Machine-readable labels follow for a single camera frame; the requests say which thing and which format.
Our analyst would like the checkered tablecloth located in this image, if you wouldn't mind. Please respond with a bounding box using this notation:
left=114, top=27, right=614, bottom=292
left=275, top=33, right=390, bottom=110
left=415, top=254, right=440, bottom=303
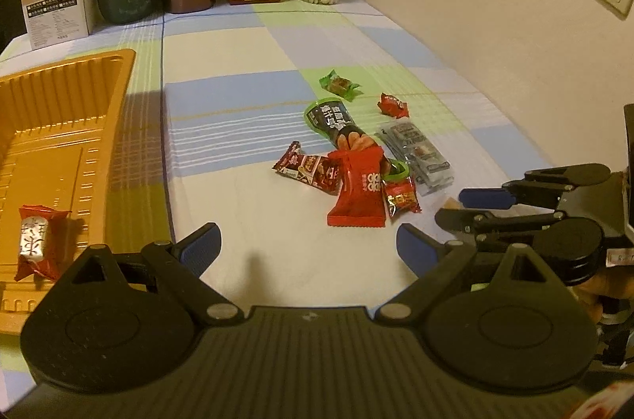
left=0, top=0, right=563, bottom=405

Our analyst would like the red candy with silver label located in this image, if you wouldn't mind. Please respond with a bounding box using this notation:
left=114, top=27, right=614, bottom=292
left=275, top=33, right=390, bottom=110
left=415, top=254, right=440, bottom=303
left=15, top=204, right=72, bottom=282

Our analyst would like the large red snack packet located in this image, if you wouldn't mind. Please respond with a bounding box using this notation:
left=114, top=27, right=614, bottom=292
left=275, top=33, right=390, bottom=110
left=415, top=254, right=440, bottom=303
left=327, top=145, right=388, bottom=229

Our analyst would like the gold plastic tray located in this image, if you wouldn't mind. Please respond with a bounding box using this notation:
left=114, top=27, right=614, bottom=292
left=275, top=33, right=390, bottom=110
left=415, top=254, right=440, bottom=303
left=0, top=49, right=137, bottom=314

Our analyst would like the brown and red snack packet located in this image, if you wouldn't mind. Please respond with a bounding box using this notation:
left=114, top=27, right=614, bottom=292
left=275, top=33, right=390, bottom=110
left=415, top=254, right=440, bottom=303
left=271, top=141, right=343, bottom=195

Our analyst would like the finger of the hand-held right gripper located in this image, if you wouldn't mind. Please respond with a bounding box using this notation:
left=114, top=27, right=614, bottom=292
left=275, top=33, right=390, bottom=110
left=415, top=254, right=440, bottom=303
left=458, top=163, right=612, bottom=210
left=434, top=207, right=566, bottom=248

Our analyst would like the person's right hand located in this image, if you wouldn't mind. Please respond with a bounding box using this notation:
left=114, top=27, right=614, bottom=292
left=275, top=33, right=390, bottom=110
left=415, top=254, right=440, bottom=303
left=575, top=263, right=634, bottom=325

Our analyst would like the green wrapped candy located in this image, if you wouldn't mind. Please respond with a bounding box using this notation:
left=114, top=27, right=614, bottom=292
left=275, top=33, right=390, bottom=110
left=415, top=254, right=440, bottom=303
left=318, top=70, right=363, bottom=102

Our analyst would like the small shiny red packet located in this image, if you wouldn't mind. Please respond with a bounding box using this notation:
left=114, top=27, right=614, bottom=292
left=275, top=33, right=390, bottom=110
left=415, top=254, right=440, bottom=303
left=384, top=176, right=422, bottom=219

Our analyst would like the grey snack packet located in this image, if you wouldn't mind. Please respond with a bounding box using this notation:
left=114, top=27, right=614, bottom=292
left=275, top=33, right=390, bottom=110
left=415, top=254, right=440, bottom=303
left=375, top=120, right=454, bottom=197

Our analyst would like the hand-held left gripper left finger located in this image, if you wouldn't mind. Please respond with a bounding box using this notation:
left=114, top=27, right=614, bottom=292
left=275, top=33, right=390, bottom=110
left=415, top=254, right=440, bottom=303
left=52, top=222, right=239, bottom=326

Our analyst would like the black and green snack packet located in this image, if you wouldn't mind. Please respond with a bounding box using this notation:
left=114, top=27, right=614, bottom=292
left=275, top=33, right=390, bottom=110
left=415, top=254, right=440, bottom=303
left=303, top=99, right=412, bottom=183

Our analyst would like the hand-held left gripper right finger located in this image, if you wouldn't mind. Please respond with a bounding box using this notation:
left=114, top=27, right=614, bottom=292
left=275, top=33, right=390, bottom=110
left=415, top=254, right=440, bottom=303
left=379, top=222, right=570, bottom=326

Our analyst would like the small red wrapped candy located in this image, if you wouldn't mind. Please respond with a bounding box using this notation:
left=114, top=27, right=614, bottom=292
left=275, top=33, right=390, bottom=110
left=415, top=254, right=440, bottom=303
left=376, top=93, right=411, bottom=119

